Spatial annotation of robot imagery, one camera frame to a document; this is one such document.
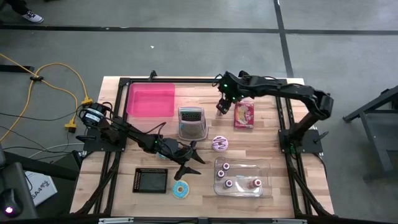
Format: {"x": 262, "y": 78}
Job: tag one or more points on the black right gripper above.
{"x": 231, "y": 88}

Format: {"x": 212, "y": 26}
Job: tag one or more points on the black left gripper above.
{"x": 174, "y": 149}

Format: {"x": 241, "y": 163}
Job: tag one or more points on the red popcorn bag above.
{"x": 244, "y": 116}

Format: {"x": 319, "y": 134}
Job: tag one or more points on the blue frosted toy donut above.
{"x": 174, "y": 191}

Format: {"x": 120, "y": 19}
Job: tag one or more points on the red food colouring bottle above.
{"x": 220, "y": 173}
{"x": 228, "y": 183}
{"x": 255, "y": 183}
{"x": 226, "y": 165}

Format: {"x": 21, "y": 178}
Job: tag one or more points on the pink frosted toy donut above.
{"x": 220, "y": 144}

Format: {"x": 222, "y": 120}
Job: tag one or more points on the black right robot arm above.
{"x": 280, "y": 90}

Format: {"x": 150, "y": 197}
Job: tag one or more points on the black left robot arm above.
{"x": 136, "y": 137}

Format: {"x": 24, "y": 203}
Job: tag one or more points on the pink steel box grater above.
{"x": 192, "y": 130}

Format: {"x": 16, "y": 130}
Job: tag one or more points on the black slotted plastic basket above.
{"x": 150, "y": 182}

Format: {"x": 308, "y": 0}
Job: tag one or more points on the clear plastic container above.
{"x": 264, "y": 165}

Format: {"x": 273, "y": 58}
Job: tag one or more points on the pink plastic tray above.
{"x": 150, "y": 99}

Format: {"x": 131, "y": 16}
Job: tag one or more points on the white printed box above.
{"x": 43, "y": 189}

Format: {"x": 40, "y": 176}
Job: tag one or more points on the black metal stand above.
{"x": 377, "y": 146}

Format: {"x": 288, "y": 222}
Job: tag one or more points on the black device purple light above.
{"x": 11, "y": 202}

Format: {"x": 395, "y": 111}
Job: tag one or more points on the black floor bar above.
{"x": 15, "y": 68}

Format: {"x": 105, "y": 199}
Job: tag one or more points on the person's shoe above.
{"x": 32, "y": 17}

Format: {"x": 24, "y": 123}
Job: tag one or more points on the person's leg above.
{"x": 17, "y": 4}

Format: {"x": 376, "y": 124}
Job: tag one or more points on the black frame clamp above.
{"x": 152, "y": 75}
{"x": 243, "y": 74}

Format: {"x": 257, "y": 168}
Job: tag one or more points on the black metal table frame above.
{"x": 186, "y": 80}

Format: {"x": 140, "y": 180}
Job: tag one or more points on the silver aluminium rail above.
{"x": 289, "y": 221}
{"x": 115, "y": 220}

